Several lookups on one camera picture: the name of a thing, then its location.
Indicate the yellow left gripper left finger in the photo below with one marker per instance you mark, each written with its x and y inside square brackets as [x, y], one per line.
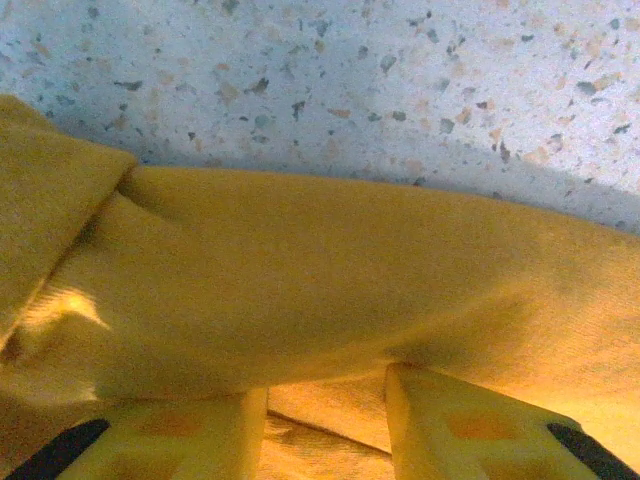
[190, 445]

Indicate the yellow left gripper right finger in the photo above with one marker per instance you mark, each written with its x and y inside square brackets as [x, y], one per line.
[475, 440]

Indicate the yellow t-shirt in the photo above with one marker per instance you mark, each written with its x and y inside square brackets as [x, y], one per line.
[300, 275]

